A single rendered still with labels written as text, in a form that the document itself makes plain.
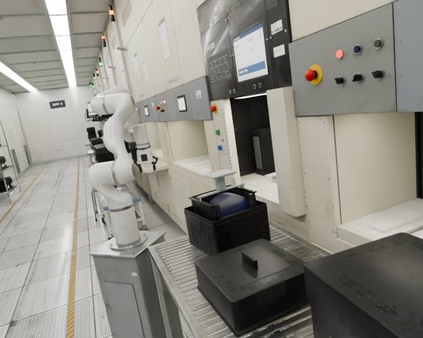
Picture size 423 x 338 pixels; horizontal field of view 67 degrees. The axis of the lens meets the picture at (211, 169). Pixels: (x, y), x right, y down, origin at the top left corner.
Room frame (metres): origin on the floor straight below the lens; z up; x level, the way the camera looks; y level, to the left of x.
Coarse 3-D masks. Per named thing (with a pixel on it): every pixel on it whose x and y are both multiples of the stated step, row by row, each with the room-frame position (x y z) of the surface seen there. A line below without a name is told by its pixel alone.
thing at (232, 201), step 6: (228, 198) 1.29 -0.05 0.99; (234, 198) 1.30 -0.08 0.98; (240, 198) 1.32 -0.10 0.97; (222, 204) 1.27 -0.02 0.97; (228, 204) 1.29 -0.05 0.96; (234, 204) 1.30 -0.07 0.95; (240, 204) 1.32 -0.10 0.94; (246, 204) 1.33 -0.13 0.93; (222, 210) 1.27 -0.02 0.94; (228, 210) 1.29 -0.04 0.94; (234, 210) 1.30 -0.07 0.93; (240, 210) 1.31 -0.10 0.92; (216, 216) 1.26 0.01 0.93; (222, 216) 1.27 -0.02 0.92
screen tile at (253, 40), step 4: (252, 36) 1.51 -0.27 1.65; (256, 36) 1.48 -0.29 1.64; (248, 40) 1.55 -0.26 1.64; (252, 40) 1.52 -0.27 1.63; (256, 40) 1.48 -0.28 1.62; (260, 40) 1.46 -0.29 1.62; (248, 44) 1.55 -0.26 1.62; (252, 44) 1.52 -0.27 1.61; (260, 44) 1.46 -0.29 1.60; (260, 48) 1.47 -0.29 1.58; (252, 52) 1.53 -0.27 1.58; (256, 52) 1.50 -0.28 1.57; (260, 52) 1.47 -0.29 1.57; (252, 56) 1.53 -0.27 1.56; (256, 56) 1.50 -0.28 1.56; (260, 56) 1.47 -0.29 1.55; (264, 56) 1.44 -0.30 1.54; (252, 60) 1.54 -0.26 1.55
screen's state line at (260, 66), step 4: (264, 60) 1.45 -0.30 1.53; (252, 64) 1.54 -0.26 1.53; (256, 64) 1.51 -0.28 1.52; (260, 64) 1.48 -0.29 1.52; (264, 64) 1.45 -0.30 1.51; (244, 68) 1.62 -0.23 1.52; (248, 68) 1.58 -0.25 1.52; (252, 68) 1.54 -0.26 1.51; (256, 68) 1.51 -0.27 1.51; (260, 68) 1.48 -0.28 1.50; (264, 68) 1.45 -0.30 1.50; (240, 72) 1.66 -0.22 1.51; (244, 72) 1.62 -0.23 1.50; (248, 72) 1.58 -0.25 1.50
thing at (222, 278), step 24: (264, 240) 1.11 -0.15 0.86; (216, 264) 0.98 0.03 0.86; (240, 264) 0.95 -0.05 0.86; (264, 264) 0.93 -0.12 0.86; (288, 264) 0.91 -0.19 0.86; (216, 288) 0.85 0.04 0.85; (240, 288) 0.82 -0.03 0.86; (264, 288) 0.80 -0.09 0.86; (288, 288) 0.83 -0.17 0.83; (216, 312) 0.87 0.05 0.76; (240, 312) 0.77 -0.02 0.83; (264, 312) 0.79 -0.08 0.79; (288, 312) 0.82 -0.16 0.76
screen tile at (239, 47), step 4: (236, 44) 1.66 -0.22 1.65; (240, 44) 1.63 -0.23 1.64; (236, 48) 1.67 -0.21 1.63; (240, 48) 1.63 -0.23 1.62; (244, 48) 1.59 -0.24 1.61; (236, 52) 1.67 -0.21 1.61; (244, 52) 1.60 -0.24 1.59; (236, 56) 1.68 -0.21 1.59; (244, 56) 1.60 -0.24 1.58; (240, 60) 1.64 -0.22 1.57; (244, 60) 1.61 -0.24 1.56; (248, 60) 1.57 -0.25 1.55; (240, 64) 1.65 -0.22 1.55
